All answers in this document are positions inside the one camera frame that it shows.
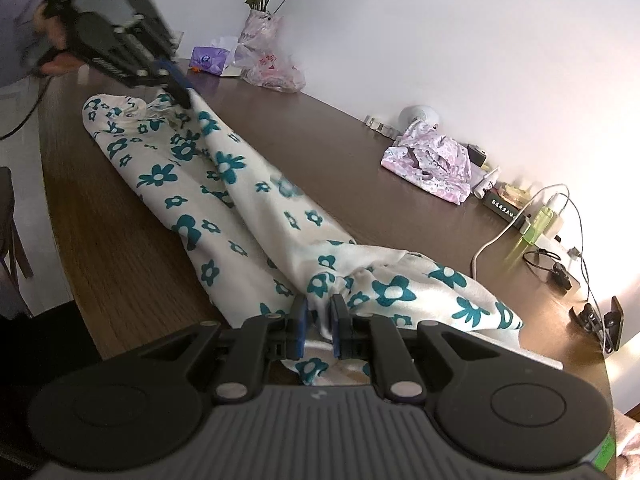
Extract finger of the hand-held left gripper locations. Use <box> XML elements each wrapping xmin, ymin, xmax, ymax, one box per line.
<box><xmin>159</xmin><ymin>74</ymin><xmax>195</xmax><ymax>111</ymax></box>
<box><xmin>148</xmin><ymin>58</ymin><xmax>181</xmax><ymax>81</ymax></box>

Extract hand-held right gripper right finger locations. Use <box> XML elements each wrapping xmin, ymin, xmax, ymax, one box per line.
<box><xmin>329</xmin><ymin>294</ymin><xmax>501</xmax><ymax>404</ymax></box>

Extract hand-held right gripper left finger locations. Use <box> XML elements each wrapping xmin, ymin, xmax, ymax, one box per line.
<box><xmin>150</xmin><ymin>295</ymin><xmax>308</xmax><ymax>406</ymax></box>

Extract white teal-flowered pants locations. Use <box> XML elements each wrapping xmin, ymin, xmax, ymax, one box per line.
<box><xmin>82</xmin><ymin>91</ymin><xmax>525</xmax><ymax>386</ymax></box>

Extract person's left forearm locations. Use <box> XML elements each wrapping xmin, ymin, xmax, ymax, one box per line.
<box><xmin>0</xmin><ymin>0</ymin><xmax>56</xmax><ymax>88</ymax></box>

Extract person's left hand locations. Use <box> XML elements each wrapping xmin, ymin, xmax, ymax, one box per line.
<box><xmin>32</xmin><ymin>10</ymin><xmax>84</xmax><ymax>76</ymax></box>

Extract purple tissue pack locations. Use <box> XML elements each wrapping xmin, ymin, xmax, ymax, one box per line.
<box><xmin>189</xmin><ymin>36</ymin><xmax>241</xmax><ymax>79</ymax></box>

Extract plastic-wrapped vase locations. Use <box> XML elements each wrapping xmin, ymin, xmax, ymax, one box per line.
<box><xmin>239</xmin><ymin>9</ymin><xmax>284</xmax><ymax>49</ymax></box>

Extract purple floral garment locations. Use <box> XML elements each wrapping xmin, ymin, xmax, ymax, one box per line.
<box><xmin>381</xmin><ymin>121</ymin><xmax>473</xmax><ymax>206</ymax></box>

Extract black box with white print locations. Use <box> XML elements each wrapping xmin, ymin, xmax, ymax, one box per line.
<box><xmin>484</xmin><ymin>192</ymin><xmax>531</xmax><ymax>224</ymax></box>

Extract white tube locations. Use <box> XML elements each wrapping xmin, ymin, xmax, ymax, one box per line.
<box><xmin>472</xmin><ymin>167</ymin><xmax>501</xmax><ymax>199</ymax></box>

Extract dark wooden chair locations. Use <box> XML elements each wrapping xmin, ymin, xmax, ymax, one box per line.
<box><xmin>0</xmin><ymin>166</ymin><xmax>36</xmax><ymax>318</ymax></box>

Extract green spray bottle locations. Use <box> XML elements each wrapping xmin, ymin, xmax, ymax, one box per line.
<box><xmin>520</xmin><ymin>195</ymin><xmax>566</xmax><ymax>242</ymax></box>

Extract white robot-shaped speaker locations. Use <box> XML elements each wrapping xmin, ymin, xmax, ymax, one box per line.
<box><xmin>397</xmin><ymin>105</ymin><xmax>444</xmax><ymax>136</ymax></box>

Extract white charger adapter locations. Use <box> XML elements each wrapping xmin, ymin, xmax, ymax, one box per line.
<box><xmin>542</xmin><ymin>199</ymin><xmax>570</xmax><ymax>237</ymax></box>

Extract black phone stand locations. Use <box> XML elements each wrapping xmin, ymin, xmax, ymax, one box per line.
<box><xmin>570</xmin><ymin>302</ymin><xmax>613</xmax><ymax>347</ymax></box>

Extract pale pink cloth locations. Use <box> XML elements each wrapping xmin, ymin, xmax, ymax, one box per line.
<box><xmin>612</xmin><ymin>407</ymin><xmax>640</xmax><ymax>480</ymax></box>

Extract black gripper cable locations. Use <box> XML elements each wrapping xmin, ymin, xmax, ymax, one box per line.
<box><xmin>0</xmin><ymin>45</ymin><xmax>57</xmax><ymax>142</ymax></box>

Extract black cable with clip device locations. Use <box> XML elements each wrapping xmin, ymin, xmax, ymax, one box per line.
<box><xmin>524</xmin><ymin>249</ymin><xmax>574</xmax><ymax>291</ymax></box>

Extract thin grey plug cable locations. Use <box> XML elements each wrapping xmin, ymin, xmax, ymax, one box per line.
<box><xmin>562</xmin><ymin>195</ymin><xmax>617</xmax><ymax>356</ymax></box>

